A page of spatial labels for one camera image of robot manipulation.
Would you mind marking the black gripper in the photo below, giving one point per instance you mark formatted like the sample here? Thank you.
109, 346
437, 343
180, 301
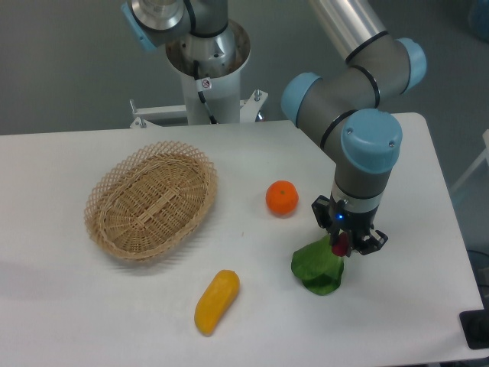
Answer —
333, 216

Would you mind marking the red sweet potato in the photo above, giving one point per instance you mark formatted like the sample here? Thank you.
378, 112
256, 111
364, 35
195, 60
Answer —
340, 246

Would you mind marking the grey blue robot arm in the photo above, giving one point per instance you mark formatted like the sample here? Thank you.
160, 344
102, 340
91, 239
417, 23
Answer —
341, 116

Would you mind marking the green leafy vegetable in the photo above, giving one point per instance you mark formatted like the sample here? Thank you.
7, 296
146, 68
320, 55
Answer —
319, 269

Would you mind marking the orange tangerine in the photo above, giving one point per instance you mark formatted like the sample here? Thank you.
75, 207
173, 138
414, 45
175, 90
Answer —
281, 198

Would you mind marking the yellow mango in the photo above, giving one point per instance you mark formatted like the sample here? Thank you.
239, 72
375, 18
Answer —
215, 301

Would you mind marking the black device at table edge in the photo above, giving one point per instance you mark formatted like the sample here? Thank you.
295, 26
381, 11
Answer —
475, 328

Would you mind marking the woven wicker basket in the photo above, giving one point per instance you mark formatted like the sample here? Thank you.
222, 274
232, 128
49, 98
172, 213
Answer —
151, 201

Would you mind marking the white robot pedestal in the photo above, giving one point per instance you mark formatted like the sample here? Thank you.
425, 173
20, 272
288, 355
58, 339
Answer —
209, 69

